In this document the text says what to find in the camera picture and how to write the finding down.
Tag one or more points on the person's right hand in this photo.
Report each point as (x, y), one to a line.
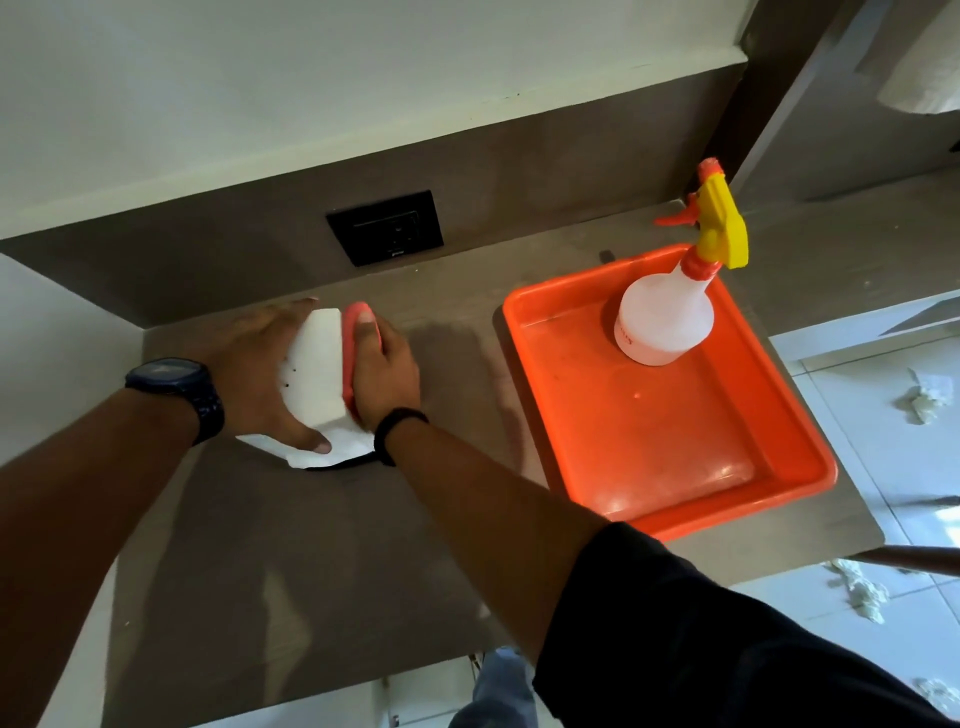
(386, 379)

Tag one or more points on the person's left hand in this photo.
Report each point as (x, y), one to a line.
(251, 379)

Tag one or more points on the person's right fingers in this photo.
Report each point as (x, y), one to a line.
(367, 330)

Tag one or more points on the person's left thumb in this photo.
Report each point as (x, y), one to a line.
(304, 431)

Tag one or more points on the red-rimmed round object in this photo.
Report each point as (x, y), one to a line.
(349, 352)

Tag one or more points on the white paper towel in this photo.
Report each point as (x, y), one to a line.
(319, 382)

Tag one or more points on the person's right forearm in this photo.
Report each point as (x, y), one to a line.
(487, 517)

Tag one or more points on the person's left forearm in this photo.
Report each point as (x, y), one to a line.
(82, 510)

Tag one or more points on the black wristband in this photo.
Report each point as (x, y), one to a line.
(394, 431)

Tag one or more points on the black wrist watch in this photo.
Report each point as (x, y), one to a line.
(184, 390)

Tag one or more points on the white spray bottle yellow trigger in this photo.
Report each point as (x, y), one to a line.
(667, 307)

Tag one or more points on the orange plastic tray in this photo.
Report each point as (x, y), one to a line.
(660, 420)

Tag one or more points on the person's blue jeans leg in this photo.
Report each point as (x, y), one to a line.
(499, 694)

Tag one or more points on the black sleeve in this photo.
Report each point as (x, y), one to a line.
(712, 645)

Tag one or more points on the crumpled white tissue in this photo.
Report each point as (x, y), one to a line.
(930, 396)
(862, 592)
(941, 694)

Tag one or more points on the black wall socket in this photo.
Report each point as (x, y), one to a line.
(386, 229)

